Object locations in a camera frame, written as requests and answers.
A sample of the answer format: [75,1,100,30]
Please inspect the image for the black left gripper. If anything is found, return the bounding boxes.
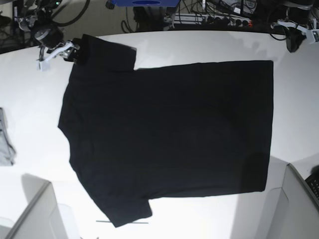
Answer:
[284,27,306,52]

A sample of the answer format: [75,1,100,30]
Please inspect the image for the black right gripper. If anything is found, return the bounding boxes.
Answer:
[33,26,75,61]

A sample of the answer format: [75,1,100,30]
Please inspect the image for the black T-shirt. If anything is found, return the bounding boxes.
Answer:
[58,35,274,227]

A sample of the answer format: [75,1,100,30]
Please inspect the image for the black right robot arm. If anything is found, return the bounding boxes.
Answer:
[15,0,83,62]

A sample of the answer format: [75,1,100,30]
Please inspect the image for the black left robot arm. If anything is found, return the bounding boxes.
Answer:
[277,0,319,53]

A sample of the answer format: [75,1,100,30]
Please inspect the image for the blue box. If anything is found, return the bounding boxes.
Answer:
[111,0,179,7]

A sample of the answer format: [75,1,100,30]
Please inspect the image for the white power strip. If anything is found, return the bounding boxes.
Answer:
[172,13,252,27]

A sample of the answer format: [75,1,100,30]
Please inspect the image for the grey folded cloth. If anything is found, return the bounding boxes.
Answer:
[0,108,15,166]

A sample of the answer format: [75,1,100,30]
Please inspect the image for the black keyboard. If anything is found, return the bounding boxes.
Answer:
[306,174,319,199]

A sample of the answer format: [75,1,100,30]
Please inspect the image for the white right partition panel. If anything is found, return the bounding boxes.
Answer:
[266,164,319,239]

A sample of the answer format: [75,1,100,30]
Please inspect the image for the white partition panel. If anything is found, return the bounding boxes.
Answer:
[5,182,68,239]
[266,164,319,239]

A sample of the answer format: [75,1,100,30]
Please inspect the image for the white left partition panel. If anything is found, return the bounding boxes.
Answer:
[5,182,68,239]

